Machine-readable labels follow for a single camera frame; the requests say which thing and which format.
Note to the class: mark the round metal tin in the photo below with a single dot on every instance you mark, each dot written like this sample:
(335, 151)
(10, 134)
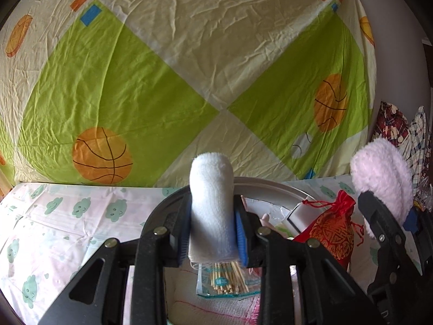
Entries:
(280, 189)

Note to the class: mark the white towel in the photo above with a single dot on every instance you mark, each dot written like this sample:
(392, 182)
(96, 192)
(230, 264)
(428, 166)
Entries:
(211, 203)

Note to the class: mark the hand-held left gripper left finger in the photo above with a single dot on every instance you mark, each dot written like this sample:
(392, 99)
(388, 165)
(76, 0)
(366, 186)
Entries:
(182, 240)

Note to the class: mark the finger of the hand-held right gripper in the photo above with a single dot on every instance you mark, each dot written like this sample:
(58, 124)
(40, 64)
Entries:
(424, 237)
(389, 243)

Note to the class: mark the white sponge block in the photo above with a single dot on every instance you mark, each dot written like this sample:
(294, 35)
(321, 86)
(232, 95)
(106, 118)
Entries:
(299, 215)

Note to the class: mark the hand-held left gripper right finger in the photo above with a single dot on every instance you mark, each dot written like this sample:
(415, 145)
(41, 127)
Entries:
(241, 240)

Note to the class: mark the basketball print quilt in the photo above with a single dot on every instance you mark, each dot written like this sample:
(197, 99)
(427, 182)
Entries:
(169, 74)

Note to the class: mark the maroon floral cloth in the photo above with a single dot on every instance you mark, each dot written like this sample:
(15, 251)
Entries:
(390, 122)

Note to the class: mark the red embroidered pouch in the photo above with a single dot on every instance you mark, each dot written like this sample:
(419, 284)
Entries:
(331, 233)

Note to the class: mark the white gauze cloth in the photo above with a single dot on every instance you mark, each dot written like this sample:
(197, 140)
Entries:
(209, 311)

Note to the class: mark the cloud print sheet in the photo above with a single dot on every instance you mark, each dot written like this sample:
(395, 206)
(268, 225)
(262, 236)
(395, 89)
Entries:
(67, 216)

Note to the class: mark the cotton swab packet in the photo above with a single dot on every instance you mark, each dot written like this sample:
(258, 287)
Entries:
(223, 281)

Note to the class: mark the pink fluffy sock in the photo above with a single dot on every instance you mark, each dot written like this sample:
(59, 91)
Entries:
(382, 172)

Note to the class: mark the plaid cloth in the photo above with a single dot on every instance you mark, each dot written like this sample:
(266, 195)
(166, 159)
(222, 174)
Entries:
(419, 142)

